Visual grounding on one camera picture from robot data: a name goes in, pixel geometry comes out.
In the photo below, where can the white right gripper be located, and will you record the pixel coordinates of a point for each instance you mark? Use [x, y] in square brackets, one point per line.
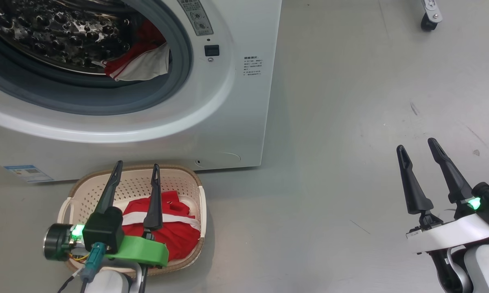
[448, 238]

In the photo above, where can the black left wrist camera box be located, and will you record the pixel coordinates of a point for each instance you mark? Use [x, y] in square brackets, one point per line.
[104, 230]

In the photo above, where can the grey instruction sticker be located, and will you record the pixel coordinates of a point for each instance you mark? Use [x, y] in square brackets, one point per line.
[196, 18]

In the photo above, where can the red and white striped garment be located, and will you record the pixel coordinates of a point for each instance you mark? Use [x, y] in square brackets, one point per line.
[146, 65]

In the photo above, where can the white partition on caster leg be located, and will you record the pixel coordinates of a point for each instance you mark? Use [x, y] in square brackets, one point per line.
[430, 14]

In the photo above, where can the small text warning sticker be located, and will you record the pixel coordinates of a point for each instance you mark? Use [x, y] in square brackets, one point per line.
[253, 66]

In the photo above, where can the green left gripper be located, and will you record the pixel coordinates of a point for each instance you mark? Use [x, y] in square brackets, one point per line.
[142, 250]

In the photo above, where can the perforated steel washer drum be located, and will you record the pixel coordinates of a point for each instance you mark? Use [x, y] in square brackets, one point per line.
[57, 32]

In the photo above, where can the cream perforated laundry basket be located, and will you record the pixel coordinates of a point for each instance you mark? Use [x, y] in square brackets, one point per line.
[179, 179]

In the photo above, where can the white washing machine body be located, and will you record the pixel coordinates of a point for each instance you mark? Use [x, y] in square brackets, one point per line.
[236, 101]

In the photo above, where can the red garment with white band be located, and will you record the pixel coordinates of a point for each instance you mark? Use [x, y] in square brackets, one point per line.
[179, 236]

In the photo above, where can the blue energy label sticker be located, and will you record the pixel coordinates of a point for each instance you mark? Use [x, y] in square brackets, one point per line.
[29, 173]

